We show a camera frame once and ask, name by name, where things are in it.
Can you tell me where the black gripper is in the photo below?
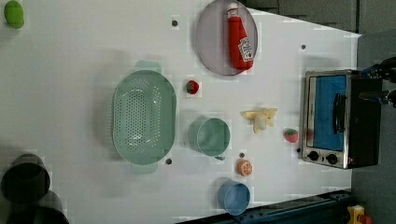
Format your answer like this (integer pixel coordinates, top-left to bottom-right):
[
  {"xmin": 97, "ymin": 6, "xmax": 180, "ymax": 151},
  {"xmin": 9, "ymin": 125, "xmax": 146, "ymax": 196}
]
[{"xmin": 359, "ymin": 57, "xmax": 396, "ymax": 106}]

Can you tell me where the yellow toy banana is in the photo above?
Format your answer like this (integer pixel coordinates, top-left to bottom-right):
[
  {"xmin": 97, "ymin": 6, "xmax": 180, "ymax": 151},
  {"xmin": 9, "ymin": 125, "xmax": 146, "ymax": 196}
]
[{"xmin": 241, "ymin": 108, "xmax": 277, "ymax": 134}]

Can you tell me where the silver toaster oven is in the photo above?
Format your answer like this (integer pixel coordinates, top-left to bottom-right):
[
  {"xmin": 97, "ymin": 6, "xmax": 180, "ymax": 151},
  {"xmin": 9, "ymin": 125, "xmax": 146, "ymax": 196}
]
[{"xmin": 302, "ymin": 70, "xmax": 382, "ymax": 169}]

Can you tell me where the pink strawberry toy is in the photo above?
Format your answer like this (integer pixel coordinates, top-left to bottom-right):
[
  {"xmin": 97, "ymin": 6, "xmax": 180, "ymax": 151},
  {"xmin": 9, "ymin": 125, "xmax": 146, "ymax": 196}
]
[{"xmin": 284, "ymin": 129, "xmax": 299, "ymax": 143}]

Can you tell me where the red ketchup bottle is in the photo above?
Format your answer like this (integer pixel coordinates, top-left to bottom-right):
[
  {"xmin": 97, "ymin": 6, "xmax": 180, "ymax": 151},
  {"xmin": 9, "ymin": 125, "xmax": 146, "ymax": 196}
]
[{"xmin": 227, "ymin": 3, "xmax": 254, "ymax": 71}]

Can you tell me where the yellow red emergency button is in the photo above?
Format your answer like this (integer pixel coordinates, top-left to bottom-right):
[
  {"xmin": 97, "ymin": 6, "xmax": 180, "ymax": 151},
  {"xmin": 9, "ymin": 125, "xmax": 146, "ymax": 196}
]
[{"xmin": 347, "ymin": 205, "xmax": 373, "ymax": 224}]

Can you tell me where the orange slice toy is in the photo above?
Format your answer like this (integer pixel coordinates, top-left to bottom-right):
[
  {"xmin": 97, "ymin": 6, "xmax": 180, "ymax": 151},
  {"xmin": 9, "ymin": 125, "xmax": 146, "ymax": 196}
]
[{"xmin": 237, "ymin": 160, "xmax": 253, "ymax": 176}]

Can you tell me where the grey round plate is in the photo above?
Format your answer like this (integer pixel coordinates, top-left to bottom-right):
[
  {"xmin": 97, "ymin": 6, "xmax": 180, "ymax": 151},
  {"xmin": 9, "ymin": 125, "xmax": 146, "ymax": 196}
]
[{"xmin": 194, "ymin": 0, "xmax": 258, "ymax": 76}]

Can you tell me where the dark red strawberry toy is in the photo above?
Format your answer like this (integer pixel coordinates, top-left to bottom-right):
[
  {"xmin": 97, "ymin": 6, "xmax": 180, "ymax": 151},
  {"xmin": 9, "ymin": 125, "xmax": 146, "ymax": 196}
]
[{"xmin": 186, "ymin": 80, "xmax": 199, "ymax": 94}]

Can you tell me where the blue plastic cup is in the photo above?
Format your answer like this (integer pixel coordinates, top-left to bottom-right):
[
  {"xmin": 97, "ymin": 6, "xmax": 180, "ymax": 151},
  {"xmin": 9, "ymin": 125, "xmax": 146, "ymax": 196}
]
[{"xmin": 217, "ymin": 180, "xmax": 250, "ymax": 216}]

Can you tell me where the green plastic colander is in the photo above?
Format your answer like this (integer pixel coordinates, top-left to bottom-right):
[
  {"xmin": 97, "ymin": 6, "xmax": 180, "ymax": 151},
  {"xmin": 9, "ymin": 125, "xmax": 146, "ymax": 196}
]
[{"xmin": 111, "ymin": 61, "xmax": 177, "ymax": 175}]

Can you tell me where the green toy vegetable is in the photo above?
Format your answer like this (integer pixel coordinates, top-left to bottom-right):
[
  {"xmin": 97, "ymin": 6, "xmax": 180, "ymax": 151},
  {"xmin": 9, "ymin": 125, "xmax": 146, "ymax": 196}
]
[{"xmin": 4, "ymin": 0, "xmax": 24, "ymax": 29}]

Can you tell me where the blue metal frame rail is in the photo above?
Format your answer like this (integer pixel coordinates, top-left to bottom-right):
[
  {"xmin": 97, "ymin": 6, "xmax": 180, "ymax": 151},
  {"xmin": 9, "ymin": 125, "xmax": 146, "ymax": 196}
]
[{"xmin": 178, "ymin": 190, "xmax": 356, "ymax": 224}]

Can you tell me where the green cup with handle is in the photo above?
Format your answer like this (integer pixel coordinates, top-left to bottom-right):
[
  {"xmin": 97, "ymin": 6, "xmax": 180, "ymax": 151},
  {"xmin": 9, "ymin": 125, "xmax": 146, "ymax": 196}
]
[{"xmin": 188, "ymin": 118, "xmax": 231, "ymax": 161}]

